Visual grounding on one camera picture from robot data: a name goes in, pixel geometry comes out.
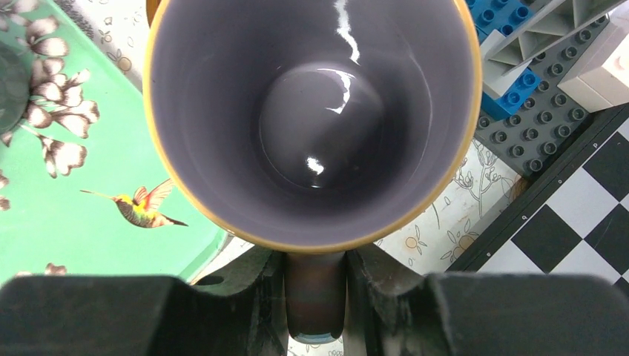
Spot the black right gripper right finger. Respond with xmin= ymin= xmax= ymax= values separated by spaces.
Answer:
xmin=343 ymin=245 xmax=628 ymax=355

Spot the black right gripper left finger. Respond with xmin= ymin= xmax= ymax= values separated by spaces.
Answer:
xmin=1 ymin=247 xmax=288 ymax=355

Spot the pink iridescent mug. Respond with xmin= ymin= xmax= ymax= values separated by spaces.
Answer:
xmin=142 ymin=1 xmax=482 ymax=343

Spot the floral tablecloth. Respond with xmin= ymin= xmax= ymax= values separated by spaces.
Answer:
xmin=57 ymin=1 xmax=525 ymax=274

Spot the green floral tray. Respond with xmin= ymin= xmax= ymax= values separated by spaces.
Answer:
xmin=1 ymin=1 xmax=225 ymax=282

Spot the black white chessboard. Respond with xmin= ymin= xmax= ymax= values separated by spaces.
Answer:
xmin=452 ymin=106 xmax=628 ymax=292

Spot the grey toy brick baseplate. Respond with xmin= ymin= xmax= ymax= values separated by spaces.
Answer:
xmin=475 ymin=15 xmax=610 ymax=178

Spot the dark green mug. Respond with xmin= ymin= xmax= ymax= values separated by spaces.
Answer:
xmin=1 ymin=42 xmax=31 ymax=134

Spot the grey toy brick piece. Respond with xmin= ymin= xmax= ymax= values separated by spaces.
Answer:
xmin=480 ymin=0 xmax=623 ymax=99

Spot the blue toy brick block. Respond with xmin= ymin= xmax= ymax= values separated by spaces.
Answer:
xmin=466 ymin=0 xmax=541 ymax=120

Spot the white toy brick block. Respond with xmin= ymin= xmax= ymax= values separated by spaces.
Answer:
xmin=558 ymin=8 xmax=628 ymax=113

